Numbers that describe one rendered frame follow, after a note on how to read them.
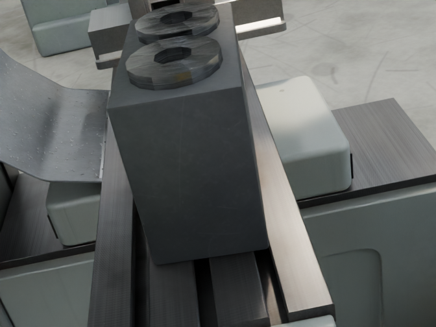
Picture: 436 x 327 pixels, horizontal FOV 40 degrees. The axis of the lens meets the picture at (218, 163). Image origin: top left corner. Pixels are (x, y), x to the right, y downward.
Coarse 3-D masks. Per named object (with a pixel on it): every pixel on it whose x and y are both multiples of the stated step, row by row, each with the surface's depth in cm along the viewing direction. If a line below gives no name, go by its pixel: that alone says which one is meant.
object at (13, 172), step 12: (0, 168) 115; (12, 168) 120; (0, 180) 114; (12, 180) 119; (0, 192) 113; (12, 192) 119; (0, 204) 111; (0, 216) 110; (0, 228) 109; (0, 300) 102; (0, 312) 102; (0, 324) 103; (12, 324) 106
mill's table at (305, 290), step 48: (240, 48) 106; (288, 192) 69; (96, 240) 68; (144, 240) 70; (288, 240) 62; (96, 288) 61; (144, 288) 63; (192, 288) 59; (240, 288) 58; (288, 288) 57
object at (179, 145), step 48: (144, 48) 58; (192, 48) 56; (144, 96) 53; (192, 96) 52; (240, 96) 52; (144, 144) 54; (192, 144) 54; (240, 144) 54; (144, 192) 57; (192, 192) 57; (240, 192) 57; (192, 240) 60; (240, 240) 60
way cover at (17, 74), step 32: (0, 64) 107; (0, 96) 100; (32, 96) 106; (64, 96) 113; (96, 96) 115; (0, 128) 93; (32, 128) 98; (64, 128) 103; (96, 128) 104; (0, 160) 87; (32, 160) 92; (64, 160) 95; (96, 160) 96
